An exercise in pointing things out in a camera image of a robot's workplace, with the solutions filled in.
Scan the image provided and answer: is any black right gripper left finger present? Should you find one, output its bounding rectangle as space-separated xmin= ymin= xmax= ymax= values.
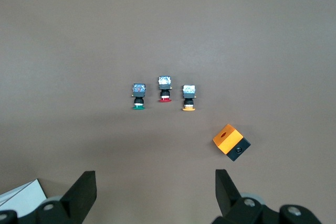
xmin=35 ymin=170 xmax=97 ymax=224

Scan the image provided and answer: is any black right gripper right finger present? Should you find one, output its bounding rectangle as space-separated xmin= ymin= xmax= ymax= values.
xmin=212 ymin=168 xmax=280 ymax=224

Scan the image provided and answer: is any yellow push button switch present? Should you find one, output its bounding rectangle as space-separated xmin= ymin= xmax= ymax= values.
xmin=181 ymin=84 xmax=197 ymax=112

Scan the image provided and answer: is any white drawer cabinet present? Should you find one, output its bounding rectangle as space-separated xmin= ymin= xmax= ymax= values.
xmin=0 ymin=178 xmax=48 ymax=218

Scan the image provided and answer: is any orange black button box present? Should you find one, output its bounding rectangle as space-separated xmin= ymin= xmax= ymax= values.
xmin=212 ymin=123 xmax=251 ymax=162

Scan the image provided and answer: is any green push button switch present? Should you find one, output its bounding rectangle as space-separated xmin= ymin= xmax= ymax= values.
xmin=130 ymin=82 xmax=146 ymax=110

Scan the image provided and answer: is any red push button switch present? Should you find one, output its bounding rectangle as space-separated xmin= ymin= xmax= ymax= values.
xmin=157 ymin=76 xmax=173 ymax=103

